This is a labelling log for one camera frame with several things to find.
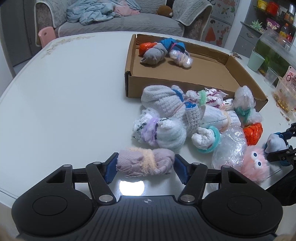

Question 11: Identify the blue white sock bundle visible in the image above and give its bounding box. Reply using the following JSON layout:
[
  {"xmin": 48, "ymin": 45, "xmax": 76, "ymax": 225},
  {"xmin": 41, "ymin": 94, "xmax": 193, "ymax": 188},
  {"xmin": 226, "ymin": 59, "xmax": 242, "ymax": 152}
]
[
  {"xmin": 264, "ymin": 133, "xmax": 290, "ymax": 162},
  {"xmin": 159, "ymin": 38, "xmax": 186, "ymax": 56}
]

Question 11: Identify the orange plastic bundle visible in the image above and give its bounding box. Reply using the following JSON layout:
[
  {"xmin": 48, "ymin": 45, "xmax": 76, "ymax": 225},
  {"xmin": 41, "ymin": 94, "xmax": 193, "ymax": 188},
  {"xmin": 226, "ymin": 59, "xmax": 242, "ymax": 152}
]
[
  {"xmin": 139, "ymin": 42, "xmax": 157, "ymax": 57},
  {"xmin": 243, "ymin": 123, "xmax": 263, "ymax": 146}
]

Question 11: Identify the lilac sock bundle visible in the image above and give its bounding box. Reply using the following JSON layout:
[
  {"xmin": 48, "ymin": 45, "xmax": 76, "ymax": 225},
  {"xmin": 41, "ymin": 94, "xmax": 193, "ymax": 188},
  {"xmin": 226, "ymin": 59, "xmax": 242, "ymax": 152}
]
[{"xmin": 116, "ymin": 147, "xmax": 175, "ymax": 178}]

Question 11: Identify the white teal-tie sock bundle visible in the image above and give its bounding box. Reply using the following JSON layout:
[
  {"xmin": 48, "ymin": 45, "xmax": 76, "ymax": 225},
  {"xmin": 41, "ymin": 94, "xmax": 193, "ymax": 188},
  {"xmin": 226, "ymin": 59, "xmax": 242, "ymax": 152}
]
[{"xmin": 191, "ymin": 126, "xmax": 220, "ymax": 153}]

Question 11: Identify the pink fluffy monster toy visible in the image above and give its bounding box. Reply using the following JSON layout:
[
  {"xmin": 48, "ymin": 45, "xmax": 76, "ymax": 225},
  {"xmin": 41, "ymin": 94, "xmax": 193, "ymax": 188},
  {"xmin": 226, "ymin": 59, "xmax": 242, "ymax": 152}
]
[{"xmin": 238, "ymin": 146, "xmax": 270, "ymax": 185}]

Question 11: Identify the clear plastic bag bundle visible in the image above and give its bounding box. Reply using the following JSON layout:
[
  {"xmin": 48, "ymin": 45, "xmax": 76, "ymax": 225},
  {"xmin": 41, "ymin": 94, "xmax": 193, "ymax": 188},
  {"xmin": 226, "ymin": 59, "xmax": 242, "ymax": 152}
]
[{"xmin": 212, "ymin": 126, "xmax": 247, "ymax": 171}]

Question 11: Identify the bubble wrap teal-tie bundle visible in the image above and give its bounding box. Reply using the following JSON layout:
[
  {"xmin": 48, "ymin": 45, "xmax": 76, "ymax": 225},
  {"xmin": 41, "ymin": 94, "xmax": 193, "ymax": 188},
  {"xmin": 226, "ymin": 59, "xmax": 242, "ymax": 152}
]
[{"xmin": 233, "ymin": 85, "xmax": 262, "ymax": 128}]

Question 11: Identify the white ribbed sock bundle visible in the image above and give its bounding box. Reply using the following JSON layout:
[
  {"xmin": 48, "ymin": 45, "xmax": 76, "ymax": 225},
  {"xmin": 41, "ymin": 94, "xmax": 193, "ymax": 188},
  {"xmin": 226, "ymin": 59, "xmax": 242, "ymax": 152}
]
[{"xmin": 200, "ymin": 104, "xmax": 241, "ymax": 131}]

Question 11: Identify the white purple-band sock bundle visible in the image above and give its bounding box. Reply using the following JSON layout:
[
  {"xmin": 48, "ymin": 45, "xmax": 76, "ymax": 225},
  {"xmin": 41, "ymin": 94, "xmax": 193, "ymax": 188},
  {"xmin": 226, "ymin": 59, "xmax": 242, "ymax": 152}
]
[{"xmin": 132, "ymin": 108, "xmax": 187, "ymax": 151}]

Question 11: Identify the large white knit sock bundle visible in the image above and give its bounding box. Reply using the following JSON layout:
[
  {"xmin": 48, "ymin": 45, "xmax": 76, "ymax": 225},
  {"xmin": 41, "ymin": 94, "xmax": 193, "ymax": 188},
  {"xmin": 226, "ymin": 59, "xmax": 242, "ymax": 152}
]
[{"xmin": 141, "ymin": 85, "xmax": 200, "ymax": 136}]

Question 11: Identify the white magenta green-tie bundle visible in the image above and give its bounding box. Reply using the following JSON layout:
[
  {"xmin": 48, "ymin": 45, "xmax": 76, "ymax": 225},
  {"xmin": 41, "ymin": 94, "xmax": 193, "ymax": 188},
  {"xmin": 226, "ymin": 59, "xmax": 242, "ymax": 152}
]
[{"xmin": 184, "ymin": 88, "xmax": 234, "ymax": 111}]

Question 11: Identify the pastel striped bundle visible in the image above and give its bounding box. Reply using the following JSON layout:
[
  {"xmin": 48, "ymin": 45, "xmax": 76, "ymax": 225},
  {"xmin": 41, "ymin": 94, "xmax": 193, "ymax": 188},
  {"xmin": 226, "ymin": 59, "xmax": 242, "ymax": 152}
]
[{"xmin": 169, "ymin": 50, "xmax": 193, "ymax": 69}]

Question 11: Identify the grey sock bundle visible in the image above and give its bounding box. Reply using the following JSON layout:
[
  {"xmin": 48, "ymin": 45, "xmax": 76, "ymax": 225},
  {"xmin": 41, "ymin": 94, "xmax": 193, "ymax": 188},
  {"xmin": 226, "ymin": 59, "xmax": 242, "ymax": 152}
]
[{"xmin": 140, "ymin": 43, "xmax": 168, "ymax": 65}]

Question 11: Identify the pink snack packet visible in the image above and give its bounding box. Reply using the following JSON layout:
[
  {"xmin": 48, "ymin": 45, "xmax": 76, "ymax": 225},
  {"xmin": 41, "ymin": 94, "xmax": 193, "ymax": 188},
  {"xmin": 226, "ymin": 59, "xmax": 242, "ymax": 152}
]
[{"xmin": 282, "ymin": 66, "xmax": 295, "ymax": 88}]

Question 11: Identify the clear plastic cup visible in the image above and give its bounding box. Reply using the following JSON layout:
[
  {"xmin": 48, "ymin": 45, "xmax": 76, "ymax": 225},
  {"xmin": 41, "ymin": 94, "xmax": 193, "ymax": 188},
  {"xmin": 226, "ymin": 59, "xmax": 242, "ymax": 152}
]
[{"xmin": 264, "ymin": 67, "xmax": 278, "ymax": 87}]

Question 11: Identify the mint green cup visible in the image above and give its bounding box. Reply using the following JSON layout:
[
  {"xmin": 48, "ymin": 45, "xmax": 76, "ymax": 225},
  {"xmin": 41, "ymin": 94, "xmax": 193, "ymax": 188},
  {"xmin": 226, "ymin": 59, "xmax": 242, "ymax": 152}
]
[{"xmin": 247, "ymin": 50, "xmax": 265, "ymax": 72}]

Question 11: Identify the glass fish tank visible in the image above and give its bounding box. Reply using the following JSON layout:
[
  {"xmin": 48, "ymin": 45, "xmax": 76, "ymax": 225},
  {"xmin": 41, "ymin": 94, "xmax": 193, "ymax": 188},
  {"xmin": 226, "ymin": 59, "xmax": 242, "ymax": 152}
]
[{"xmin": 254, "ymin": 30, "xmax": 295, "ymax": 77}]

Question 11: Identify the pile of seed shells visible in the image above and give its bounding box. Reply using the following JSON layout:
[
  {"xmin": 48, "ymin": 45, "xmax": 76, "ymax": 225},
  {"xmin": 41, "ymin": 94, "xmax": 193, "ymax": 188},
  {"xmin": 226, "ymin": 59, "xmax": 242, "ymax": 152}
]
[{"xmin": 231, "ymin": 52, "xmax": 242, "ymax": 59}]

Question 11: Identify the brown cardboard tray box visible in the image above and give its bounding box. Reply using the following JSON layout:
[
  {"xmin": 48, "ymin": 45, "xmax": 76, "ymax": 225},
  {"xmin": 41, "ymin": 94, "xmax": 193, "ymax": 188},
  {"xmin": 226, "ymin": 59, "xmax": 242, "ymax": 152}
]
[{"xmin": 125, "ymin": 34, "xmax": 268, "ymax": 111}]

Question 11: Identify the grey cabinet with drawers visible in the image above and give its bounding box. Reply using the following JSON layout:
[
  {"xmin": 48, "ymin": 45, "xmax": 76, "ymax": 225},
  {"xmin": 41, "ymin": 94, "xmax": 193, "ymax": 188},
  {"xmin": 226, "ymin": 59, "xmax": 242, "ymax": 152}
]
[{"xmin": 233, "ymin": 1, "xmax": 295, "ymax": 57}]

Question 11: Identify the decorated fridge door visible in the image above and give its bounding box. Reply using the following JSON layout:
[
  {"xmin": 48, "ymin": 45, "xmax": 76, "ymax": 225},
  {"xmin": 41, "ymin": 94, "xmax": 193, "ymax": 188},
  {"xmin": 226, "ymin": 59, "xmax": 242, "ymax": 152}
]
[{"xmin": 202, "ymin": 0, "xmax": 240, "ymax": 48}]

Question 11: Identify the pink plastic child chair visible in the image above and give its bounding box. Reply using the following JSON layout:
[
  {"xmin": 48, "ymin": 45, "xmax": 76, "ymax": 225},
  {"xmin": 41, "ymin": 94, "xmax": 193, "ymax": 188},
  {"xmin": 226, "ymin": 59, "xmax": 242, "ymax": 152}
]
[{"xmin": 38, "ymin": 27, "xmax": 56, "ymax": 48}]

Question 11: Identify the grey sofa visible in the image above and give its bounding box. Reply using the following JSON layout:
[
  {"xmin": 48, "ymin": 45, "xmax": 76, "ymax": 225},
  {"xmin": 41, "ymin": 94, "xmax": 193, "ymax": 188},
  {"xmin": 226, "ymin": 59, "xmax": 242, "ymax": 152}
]
[{"xmin": 34, "ymin": 1, "xmax": 206, "ymax": 41}]

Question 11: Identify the grey knitted armrest throw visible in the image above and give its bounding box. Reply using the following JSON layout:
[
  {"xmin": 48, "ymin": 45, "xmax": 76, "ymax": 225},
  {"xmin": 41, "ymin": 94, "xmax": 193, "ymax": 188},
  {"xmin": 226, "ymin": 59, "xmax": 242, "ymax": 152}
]
[{"xmin": 173, "ymin": 0, "xmax": 213, "ymax": 26}]

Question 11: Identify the light blue blanket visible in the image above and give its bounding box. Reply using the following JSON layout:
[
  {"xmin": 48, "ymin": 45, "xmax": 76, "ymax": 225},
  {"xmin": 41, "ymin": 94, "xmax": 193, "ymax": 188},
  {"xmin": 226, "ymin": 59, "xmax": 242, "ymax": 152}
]
[{"xmin": 66, "ymin": 1, "xmax": 121, "ymax": 26}]

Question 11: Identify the pink clothing on sofa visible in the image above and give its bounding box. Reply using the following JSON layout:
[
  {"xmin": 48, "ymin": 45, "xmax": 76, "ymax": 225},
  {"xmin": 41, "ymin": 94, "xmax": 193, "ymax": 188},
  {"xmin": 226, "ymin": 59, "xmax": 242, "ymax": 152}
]
[{"xmin": 114, "ymin": 5, "xmax": 140, "ymax": 16}]

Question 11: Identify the brown plush toy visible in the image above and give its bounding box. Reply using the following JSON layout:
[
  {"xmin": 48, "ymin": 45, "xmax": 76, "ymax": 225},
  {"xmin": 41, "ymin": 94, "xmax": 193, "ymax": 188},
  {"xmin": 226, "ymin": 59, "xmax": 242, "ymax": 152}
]
[{"xmin": 157, "ymin": 5, "xmax": 173, "ymax": 18}]

